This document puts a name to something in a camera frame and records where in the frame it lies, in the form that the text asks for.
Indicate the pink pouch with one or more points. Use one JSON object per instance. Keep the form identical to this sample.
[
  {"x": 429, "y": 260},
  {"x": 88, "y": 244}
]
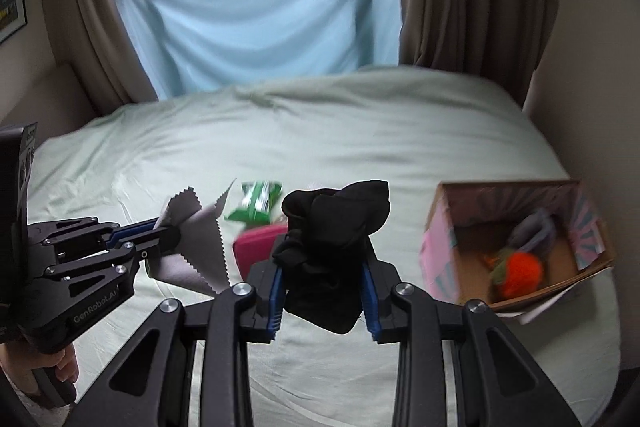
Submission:
[{"x": 252, "y": 249}]

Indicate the light blue hanging cloth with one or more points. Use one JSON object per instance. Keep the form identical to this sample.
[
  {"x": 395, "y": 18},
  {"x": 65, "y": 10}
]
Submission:
[{"x": 250, "y": 32}]

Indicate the person's left hand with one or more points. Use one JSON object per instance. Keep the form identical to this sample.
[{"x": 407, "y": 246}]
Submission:
[{"x": 67, "y": 364}]

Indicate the purple-grey soft cloth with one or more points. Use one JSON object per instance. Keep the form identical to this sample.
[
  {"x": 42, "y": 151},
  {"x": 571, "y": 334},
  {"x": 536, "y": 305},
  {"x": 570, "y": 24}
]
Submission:
[{"x": 530, "y": 229}]

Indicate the grey zigzag-edged cloth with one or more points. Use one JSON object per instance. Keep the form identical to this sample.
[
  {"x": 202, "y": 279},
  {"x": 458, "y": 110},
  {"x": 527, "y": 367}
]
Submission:
[{"x": 195, "y": 252}]

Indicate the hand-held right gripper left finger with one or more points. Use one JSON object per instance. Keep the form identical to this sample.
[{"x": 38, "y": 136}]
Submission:
[{"x": 274, "y": 302}]

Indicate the black sock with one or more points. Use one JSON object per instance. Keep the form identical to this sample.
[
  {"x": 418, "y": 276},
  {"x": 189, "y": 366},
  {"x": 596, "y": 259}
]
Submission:
[{"x": 325, "y": 247}]

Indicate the framed wall picture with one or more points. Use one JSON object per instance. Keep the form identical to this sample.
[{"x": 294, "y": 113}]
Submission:
[{"x": 10, "y": 12}]

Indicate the green snack packet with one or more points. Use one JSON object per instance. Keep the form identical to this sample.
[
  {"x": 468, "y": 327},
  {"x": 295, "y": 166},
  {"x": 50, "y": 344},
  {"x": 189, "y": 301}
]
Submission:
[{"x": 255, "y": 204}]

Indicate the orange knitted toy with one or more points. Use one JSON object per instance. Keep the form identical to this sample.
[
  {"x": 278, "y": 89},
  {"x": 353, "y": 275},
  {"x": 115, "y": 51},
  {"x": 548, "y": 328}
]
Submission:
[{"x": 520, "y": 274}]

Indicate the pink cardboard box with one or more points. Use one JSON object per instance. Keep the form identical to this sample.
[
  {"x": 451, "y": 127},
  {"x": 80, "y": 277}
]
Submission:
[{"x": 440, "y": 257}]

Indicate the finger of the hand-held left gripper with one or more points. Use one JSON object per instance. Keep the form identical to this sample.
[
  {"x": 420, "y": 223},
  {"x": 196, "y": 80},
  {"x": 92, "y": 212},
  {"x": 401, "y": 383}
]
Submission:
[
  {"x": 135, "y": 229},
  {"x": 160, "y": 242}
]

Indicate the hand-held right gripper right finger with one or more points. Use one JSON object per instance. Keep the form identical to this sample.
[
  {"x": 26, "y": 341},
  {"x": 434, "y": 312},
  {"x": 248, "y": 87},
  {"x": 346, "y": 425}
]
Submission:
[{"x": 369, "y": 302}]

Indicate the light green bed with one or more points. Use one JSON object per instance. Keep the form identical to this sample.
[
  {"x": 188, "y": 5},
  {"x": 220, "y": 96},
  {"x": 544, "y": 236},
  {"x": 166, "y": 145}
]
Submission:
[{"x": 350, "y": 132}]

